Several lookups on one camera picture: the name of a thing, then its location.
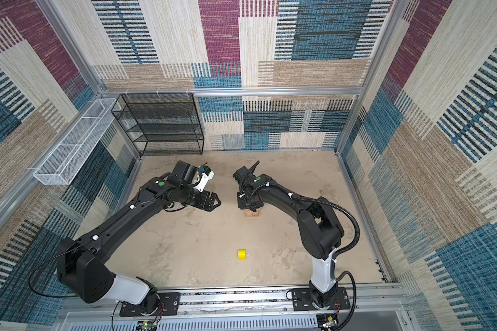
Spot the yellow cylinder block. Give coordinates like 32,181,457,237
237,250,247,259

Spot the black wire mesh shelf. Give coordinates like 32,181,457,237
111,92,205,157

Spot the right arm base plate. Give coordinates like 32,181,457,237
286,286,351,311

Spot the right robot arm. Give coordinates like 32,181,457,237
233,166,360,309

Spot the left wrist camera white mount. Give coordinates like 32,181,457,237
194,165,215,192

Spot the white wire mesh basket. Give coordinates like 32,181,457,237
33,99,116,186

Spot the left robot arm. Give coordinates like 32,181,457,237
57,161,221,312

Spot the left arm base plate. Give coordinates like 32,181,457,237
119,292,181,317

